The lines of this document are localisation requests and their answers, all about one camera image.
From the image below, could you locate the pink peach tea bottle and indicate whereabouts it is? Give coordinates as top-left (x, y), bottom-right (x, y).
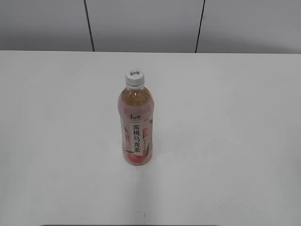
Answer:
top-left (118, 83), bottom-right (154, 166)

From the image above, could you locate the white bottle cap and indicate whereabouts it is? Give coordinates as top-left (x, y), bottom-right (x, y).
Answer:
top-left (125, 69), bottom-right (145, 87)

